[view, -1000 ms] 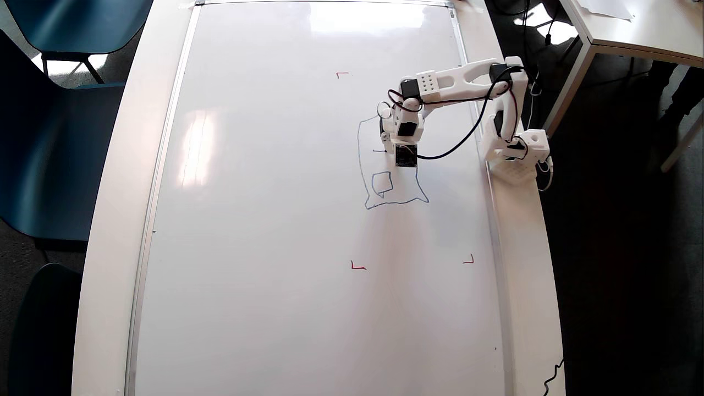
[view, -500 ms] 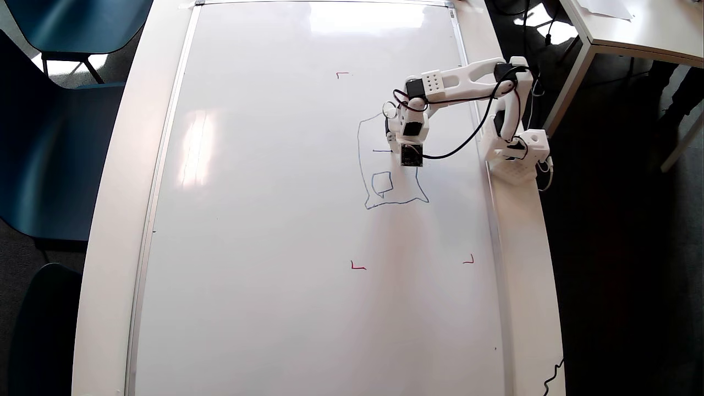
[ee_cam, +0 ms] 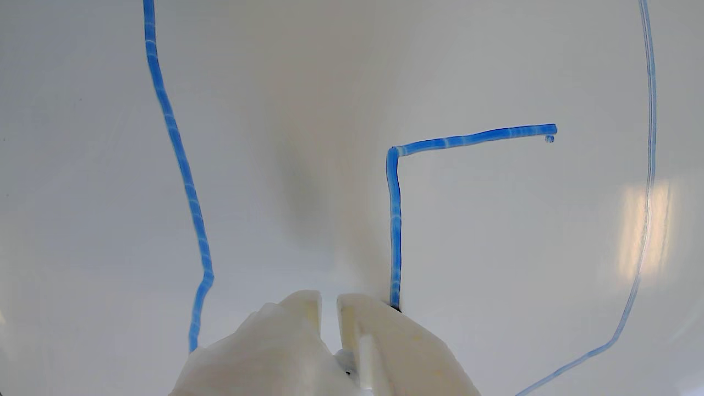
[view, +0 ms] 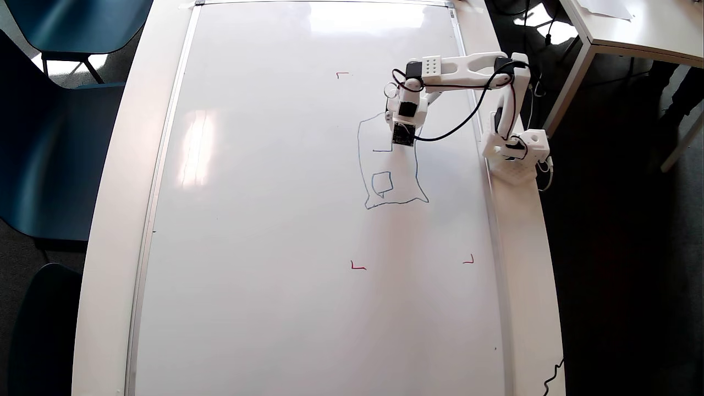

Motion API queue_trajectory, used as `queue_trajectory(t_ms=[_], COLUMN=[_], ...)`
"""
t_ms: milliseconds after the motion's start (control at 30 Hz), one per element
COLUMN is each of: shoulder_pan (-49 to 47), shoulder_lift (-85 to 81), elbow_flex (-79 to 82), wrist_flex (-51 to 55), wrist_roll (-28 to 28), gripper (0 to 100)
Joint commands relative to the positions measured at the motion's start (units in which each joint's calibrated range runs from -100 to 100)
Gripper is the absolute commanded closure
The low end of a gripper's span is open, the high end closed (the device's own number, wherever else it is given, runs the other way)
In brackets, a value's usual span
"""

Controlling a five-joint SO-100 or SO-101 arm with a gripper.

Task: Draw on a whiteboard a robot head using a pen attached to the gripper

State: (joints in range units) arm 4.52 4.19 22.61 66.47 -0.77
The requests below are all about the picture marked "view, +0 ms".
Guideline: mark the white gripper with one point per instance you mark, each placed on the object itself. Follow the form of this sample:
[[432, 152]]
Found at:
[[389, 117]]

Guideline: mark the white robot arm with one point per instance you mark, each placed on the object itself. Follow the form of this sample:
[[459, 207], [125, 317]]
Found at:
[[467, 69]]

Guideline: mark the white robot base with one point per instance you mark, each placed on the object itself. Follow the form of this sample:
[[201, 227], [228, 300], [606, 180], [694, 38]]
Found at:
[[520, 154]]

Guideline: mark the large whiteboard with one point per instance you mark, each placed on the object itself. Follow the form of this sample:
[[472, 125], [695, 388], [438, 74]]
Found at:
[[275, 247]]

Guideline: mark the white paper sheet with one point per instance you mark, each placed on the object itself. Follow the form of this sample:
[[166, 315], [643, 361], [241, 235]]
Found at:
[[605, 8]]

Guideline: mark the white side table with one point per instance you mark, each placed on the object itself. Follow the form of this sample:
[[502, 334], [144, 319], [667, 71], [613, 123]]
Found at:
[[649, 30]]

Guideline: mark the person in dark clothes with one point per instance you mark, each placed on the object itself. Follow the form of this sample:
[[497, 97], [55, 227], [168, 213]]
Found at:
[[682, 88]]

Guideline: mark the blue chair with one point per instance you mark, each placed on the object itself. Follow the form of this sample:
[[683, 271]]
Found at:
[[77, 25], [47, 335], [49, 154]]

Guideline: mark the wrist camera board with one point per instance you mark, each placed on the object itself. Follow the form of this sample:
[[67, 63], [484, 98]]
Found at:
[[403, 135]]

